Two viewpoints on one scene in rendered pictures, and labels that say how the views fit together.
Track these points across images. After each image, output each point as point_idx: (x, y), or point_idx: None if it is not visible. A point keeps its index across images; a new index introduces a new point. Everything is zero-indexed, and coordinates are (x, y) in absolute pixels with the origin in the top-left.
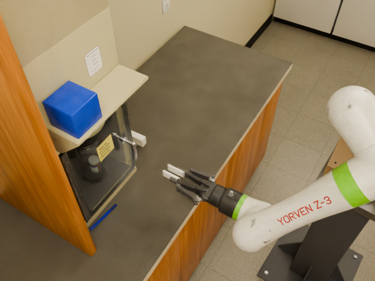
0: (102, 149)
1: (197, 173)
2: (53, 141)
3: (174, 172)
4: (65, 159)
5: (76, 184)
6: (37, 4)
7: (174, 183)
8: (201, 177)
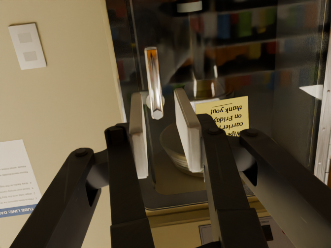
0: (233, 129)
1: (83, 231)
2: None
3: (143, 122)
4: (321, 172)
5: (328, 93)
6: None
7: (217, 127)
8: (63, 233)
